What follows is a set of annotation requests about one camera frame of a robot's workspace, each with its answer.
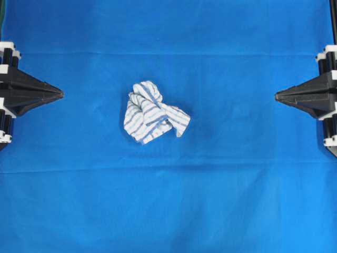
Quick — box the black frame post right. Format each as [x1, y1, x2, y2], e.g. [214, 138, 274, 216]
[329, 0, 337, 45]

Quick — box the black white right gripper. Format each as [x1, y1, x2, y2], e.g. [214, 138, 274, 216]
[275, 45, 336, 157]

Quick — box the white blue striped towel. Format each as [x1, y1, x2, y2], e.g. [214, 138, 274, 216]
[123, 81, 191, 144]

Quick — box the blue table cloth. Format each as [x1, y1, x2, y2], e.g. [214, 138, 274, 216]
[1, 1, 336, 252]

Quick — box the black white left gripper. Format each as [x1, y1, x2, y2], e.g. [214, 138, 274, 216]
[1, 41, 64, 151]

